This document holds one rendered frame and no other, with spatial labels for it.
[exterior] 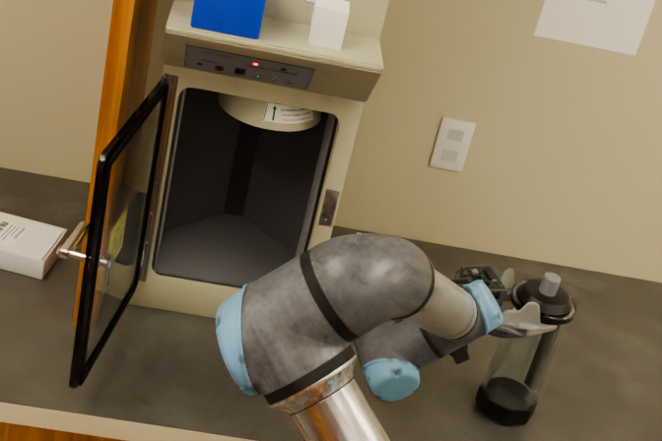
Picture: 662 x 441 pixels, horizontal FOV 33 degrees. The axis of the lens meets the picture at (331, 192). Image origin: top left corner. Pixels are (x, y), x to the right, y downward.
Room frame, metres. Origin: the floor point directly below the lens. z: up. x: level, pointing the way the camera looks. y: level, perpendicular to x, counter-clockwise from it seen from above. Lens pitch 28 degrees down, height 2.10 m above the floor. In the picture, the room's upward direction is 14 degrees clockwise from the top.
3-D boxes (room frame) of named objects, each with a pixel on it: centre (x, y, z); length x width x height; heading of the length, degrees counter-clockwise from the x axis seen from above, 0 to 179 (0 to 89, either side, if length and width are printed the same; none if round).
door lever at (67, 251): (1.36, 0.33, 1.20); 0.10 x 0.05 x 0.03; 177
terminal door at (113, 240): (1.43, 0.30, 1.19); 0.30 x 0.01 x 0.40; 177
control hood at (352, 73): (1.57, 0.13, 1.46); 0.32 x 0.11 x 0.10; 98
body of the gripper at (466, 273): (1.51, -0.24, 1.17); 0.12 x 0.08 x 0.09; 113
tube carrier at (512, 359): (1.56, -0.38, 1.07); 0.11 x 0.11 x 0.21
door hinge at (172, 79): (1.60, 0.29, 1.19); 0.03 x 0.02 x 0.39; 98
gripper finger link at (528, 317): (1.50, -0.35, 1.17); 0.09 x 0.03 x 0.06; 88
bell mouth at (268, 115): (1.72, 0.13, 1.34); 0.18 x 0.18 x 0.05
